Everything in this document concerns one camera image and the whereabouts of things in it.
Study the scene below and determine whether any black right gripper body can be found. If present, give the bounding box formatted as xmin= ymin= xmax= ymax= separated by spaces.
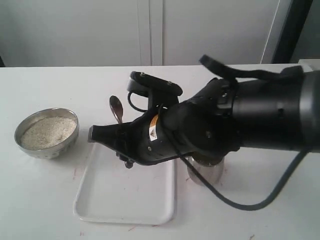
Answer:
xmin=132 ymin=78 xmax=242 ymax=166

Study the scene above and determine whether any brown wooden spoon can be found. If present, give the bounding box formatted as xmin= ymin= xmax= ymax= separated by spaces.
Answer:
xmin=109 ymin=95 xmax=133 ymax=169

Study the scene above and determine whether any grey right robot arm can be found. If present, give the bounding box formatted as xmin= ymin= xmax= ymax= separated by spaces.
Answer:
xmin=88 ymin=55 xmax=320 ymax=166

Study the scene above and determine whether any steel cup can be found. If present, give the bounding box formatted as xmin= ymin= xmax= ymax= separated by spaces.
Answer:
xmin=188 ymin=156 xmax=225 ymax=185

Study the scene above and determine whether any steel bowl with rice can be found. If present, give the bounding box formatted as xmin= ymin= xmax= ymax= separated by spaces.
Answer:
xmin=14 ymin=108 xmax=80 ymax=159

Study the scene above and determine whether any white rectangular plastic tray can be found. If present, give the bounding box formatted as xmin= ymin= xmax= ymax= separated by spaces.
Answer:
xmin=73 ymin=143 xmax=177 ymax=225

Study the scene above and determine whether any white cabinet behind table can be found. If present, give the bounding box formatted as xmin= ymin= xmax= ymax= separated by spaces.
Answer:
xmin=0 ymin=0 xmax=291 ymax=67

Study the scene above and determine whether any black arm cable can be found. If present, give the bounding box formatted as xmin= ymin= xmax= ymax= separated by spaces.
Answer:
xmin=127 ymin=91 xmax=313 ymax=212

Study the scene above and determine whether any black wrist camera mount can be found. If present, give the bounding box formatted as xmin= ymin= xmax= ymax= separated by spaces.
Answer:
xmin=127 ymin=71 xmax=183 ymax=113

